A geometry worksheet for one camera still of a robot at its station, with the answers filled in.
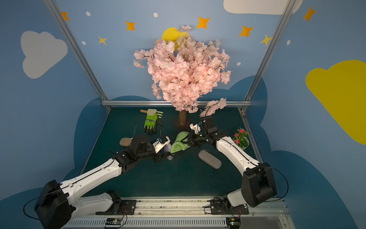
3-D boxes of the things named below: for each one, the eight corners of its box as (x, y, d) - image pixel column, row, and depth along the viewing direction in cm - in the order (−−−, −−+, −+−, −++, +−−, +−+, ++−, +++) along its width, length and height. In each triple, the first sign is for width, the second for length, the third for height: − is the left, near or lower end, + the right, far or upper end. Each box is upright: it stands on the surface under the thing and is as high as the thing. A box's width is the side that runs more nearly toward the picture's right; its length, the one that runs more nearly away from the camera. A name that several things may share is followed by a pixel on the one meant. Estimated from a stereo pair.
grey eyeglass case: (196, 157, 96) (196, 154, 93) (201, 150, 99) (201, 147, 96) (218, 171, 90) (219, 169, 87) (222, 164, 93) (224, 161, 90)
